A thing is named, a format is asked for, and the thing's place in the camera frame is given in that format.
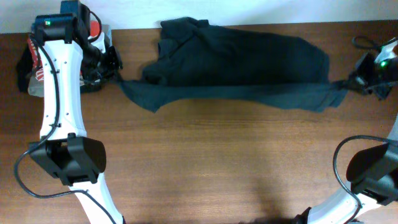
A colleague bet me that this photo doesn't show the black folded garment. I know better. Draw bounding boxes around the black folded garment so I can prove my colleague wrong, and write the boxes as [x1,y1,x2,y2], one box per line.
[16,45,101,97]

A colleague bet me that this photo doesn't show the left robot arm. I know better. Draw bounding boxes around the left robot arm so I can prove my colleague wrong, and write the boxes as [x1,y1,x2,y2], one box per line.
[27,1,125,223]

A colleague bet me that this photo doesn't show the dark green t-shirt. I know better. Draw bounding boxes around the dark green t-shirt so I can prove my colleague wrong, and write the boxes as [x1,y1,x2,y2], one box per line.
[119,17,347,112]

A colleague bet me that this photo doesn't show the olive grey folded garment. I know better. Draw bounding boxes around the olive grey folded garment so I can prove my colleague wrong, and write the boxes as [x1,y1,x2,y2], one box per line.
[27,25,112,97]

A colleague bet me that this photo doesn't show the red folded t-shirt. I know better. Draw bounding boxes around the red folded t-shirt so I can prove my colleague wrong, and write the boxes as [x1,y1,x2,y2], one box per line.
[27,21,111,83]

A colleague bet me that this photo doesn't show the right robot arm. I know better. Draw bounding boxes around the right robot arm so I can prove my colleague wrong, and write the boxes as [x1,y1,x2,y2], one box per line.
[291,37,397,224]

